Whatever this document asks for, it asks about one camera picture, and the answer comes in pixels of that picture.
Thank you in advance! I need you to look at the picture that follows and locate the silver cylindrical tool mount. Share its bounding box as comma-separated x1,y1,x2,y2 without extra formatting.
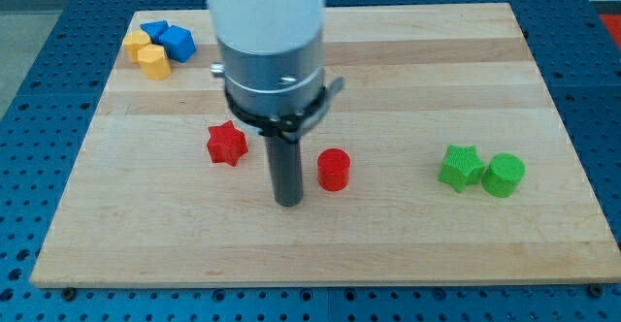
212,31,344,142

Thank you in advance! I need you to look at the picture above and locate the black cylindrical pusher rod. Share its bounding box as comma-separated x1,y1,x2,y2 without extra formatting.
264,137,304,207

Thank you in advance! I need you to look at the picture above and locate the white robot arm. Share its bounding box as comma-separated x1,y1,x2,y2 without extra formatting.
207,0,344,207

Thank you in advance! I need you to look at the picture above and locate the red star block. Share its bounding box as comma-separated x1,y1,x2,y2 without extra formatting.
206,120,248,167

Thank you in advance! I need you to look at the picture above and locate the wooden board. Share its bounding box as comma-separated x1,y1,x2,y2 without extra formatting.
31,3,620,288

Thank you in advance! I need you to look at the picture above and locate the green star block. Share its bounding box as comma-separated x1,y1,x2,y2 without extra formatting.
438,145,486,193

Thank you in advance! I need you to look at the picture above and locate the red cylinder block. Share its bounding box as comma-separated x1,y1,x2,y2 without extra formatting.
317,148,351,192

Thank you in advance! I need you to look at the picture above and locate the blue cube block front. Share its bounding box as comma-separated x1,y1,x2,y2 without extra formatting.
159,25,196,63

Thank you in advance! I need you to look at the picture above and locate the yellow hexagon block front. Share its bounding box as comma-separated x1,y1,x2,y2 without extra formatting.
137,45,172,81

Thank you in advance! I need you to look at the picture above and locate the yellow hexagon block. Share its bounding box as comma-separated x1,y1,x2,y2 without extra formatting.
122,30,151,63
137,45,172,81

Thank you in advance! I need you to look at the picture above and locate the blue block rear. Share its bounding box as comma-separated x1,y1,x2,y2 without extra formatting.
140,20,169,45

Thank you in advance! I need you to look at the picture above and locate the yellow hexagon block rear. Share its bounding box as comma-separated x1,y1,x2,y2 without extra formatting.
122,30,151,63

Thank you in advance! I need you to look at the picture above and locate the green cylinder block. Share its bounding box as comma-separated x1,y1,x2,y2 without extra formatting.
481,153,526,198

